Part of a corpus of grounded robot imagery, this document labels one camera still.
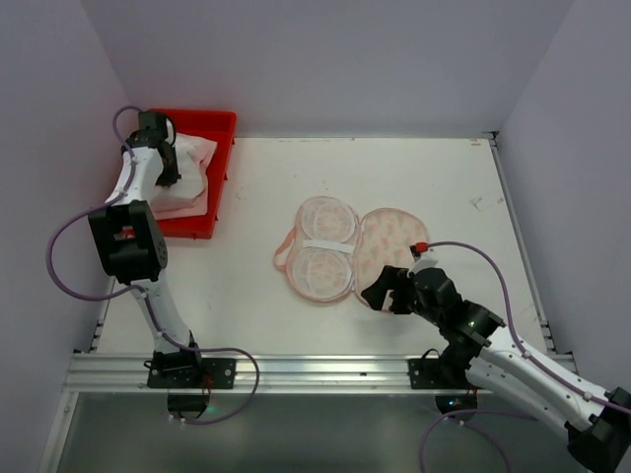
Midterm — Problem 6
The peach floral mesh laundry bag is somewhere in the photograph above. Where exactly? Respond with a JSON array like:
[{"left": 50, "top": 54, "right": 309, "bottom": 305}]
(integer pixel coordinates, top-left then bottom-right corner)
[{"left": 273, "top": 196, "right": 430, "bottom": 304}]

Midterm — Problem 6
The aluminium mounting rail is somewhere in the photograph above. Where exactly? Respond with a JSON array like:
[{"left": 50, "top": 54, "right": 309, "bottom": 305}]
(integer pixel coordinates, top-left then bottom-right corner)
[{"left": 63, "top": 352, "right": 578, "bottom": 395}]

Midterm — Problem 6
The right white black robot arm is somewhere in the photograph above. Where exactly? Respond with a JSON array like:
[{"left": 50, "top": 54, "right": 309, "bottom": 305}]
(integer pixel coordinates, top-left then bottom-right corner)
[{"left": 361, "top": 266, "right": 630, "bottom": 472}]

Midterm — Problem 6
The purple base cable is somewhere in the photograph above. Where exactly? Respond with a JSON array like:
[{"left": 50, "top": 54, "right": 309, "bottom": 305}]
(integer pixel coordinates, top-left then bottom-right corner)
[
  {"left": 418, "top": 411, "right": 543, "bottom": 473},
  {"left": 175, "top": 347, "right": 262, "bottom": 428}
]

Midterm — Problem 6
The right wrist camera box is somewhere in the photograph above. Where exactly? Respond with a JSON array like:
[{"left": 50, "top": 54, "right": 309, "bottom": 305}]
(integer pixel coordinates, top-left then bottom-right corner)
[{"left": 409, "top": 241, "right": 438, "bottom": 274}]

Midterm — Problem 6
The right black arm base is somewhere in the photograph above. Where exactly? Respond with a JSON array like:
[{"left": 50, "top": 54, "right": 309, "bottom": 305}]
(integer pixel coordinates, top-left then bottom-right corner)
[{"left": 407, "top": 348, "right": 478, "bottom": 414}]

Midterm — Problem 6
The white bra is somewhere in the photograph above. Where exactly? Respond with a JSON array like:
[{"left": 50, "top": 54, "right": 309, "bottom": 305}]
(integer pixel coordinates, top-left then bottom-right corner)
[{"left": 153, "top": 133, "right": 217, "bottom": 203}]

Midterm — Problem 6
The red plastic tray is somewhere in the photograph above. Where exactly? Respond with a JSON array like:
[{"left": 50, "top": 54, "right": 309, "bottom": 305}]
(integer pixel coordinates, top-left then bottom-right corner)
[{"left": 147, "top": 108, "right": 237, "bottom": 239}]

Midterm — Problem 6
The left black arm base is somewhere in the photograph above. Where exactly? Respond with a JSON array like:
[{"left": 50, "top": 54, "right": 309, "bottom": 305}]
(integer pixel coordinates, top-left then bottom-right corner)
[{"left": 143, "top": 351, "right": 236, "bottom": 421}]

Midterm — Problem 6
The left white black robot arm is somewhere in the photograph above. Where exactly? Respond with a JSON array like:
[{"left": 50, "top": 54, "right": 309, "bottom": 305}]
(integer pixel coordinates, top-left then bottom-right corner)
[{"left": 88, "top": 109, "right": 201, "bottom": 376}]

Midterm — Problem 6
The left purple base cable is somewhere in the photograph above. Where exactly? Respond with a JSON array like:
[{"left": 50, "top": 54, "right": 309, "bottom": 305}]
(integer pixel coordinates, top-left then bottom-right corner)
[{"left": 175, "top": 347, "right": 262, "bottom": 428}]

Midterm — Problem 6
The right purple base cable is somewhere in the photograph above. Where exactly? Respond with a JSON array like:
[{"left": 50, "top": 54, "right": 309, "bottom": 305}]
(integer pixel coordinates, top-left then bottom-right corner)
[{"left": 418, "top": 411, "right": 543, "bottom": 473}]

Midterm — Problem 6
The pink bra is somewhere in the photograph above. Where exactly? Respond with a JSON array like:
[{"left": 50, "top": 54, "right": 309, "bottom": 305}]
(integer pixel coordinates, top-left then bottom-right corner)
[{"left": 150, "top": 191, "right": 208, "bottom": 220}]

